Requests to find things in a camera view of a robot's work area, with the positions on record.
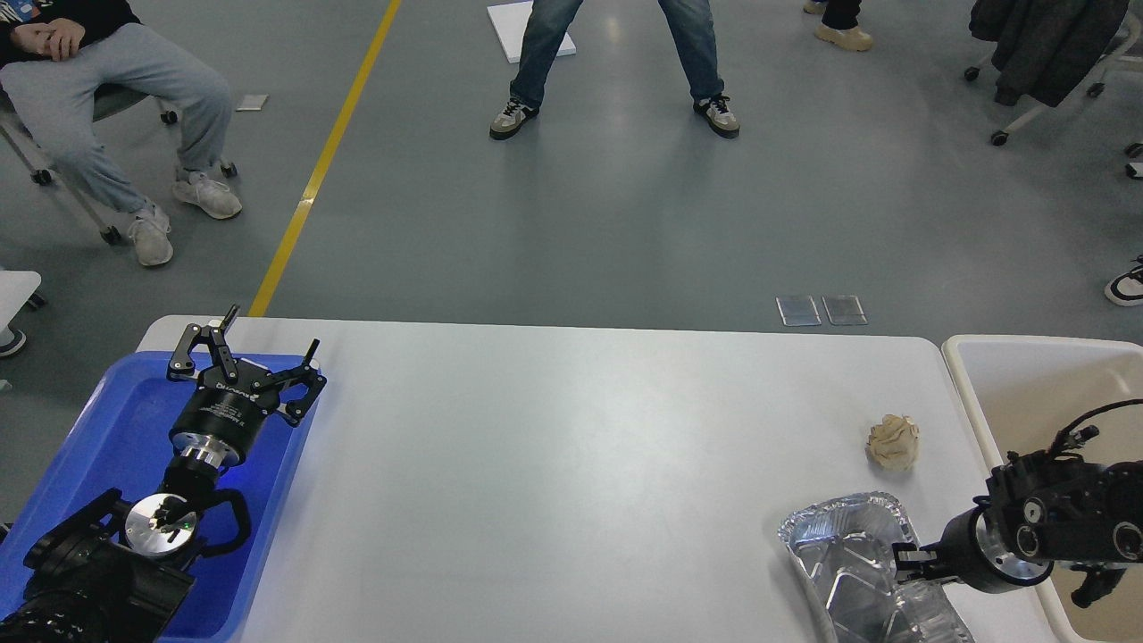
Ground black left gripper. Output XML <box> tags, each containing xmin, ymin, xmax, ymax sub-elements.
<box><xmin>167</xmin><ymin>305</ymin><xmax>328</xmax><ymax>467</ymax></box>

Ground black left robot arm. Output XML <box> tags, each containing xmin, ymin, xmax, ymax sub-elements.
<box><xmin>3</xmin><ymin>308</ymin><xmax>327</xmax><ymax>642</ymax></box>

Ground black white sneaker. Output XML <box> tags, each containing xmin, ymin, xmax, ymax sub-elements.
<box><xmin>1103</xmin><ymin>255</ymin><xmax>1143</xmax><ymax>308</ymax></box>

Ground seated person grey trousers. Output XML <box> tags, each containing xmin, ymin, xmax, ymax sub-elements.
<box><xmin>0</xmin><ymin>0</ymin><xmax>243</xmax><ymax>267</ymax></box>

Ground grey office chair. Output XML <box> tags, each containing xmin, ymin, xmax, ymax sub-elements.
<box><xmin>0</xmin><ymin>82</ymin><xmax>238</xmax><ymax>246</ymax></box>

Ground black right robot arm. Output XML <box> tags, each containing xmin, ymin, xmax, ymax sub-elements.
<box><xmin>892</xmin><ymin>402</ymin><xmax>1142</xmax><ymax>609</ymax></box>

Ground crumpled brown paper ball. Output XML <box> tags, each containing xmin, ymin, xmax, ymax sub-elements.
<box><xmin>865</xmin><ymin>413</ymin><xmax>920</xmax><ymax>472</ymax></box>

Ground white plastic bin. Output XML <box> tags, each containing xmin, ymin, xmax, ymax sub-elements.
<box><xmin>942</xmin><ymin>335</ymin><xmax>1142</xmax><ymax>642</ymax></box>

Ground white board on floor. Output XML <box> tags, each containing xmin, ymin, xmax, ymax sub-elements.
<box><xmin>486</xmin><ymin>1</ymin><xmax>534</xmax><ymax>64</ymax></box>

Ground right floor socket plate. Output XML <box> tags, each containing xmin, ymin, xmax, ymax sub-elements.
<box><xmin>822</xmin><ymin>296</ymin><xmax>869</xmax><ymax>325</ymax></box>

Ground chair with dark coat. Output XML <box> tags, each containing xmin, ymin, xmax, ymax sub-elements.
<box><xmin>964</xmin><ymin>1</ymin><xmax>1140</xmax><ymax>146</ymax></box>

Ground aluminium foil tray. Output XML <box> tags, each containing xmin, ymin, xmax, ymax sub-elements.
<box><xmin>777</xmin><ymin>491</ymin><xmax>974</xmax><ymax>642</ymax></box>

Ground white side table corner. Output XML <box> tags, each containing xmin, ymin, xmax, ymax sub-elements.
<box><xmin>1</xmin><ymin>270</ymin><xmax>42</xmax><ymax>357</ymax></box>

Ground person with beige shoes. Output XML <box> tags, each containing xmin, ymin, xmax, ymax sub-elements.
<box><xmin>804</xmin><ymin>0</ymin><xmax>874</xmax><ymax>53</ymax></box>

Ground standing person blue jeans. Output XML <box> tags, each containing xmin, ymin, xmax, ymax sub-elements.
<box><xmin>488</xmin><ymin>0</ymin><xmax>741</xmax><ymax>140</ymax></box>

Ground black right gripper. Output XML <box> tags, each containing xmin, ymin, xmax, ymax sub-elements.
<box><xmin>892</xmin><ymin>507</ymin><xmax>1054</xmax><ymax>594</ymax></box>

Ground floor socket plate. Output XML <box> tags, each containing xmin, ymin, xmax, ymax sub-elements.
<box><xmin>822</xmin><ymin>296</ymin><xmax>869</xmax><ymax>325</ymax></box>
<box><xmin>775</xmin><ymin>296</ymin><xmax>823</xmax><ymax>327</ymax></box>

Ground blue plastic tray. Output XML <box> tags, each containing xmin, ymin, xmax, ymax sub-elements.
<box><xmin>1</xmin><ymin>351</ymin><xmax>312</xmax><ymax>642</ymax></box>

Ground left floor socket plate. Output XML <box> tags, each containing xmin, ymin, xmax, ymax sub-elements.
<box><xmin>775</xmin><ymin>296</ymin><xmax>823</xmax><ymax>327</ymax></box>

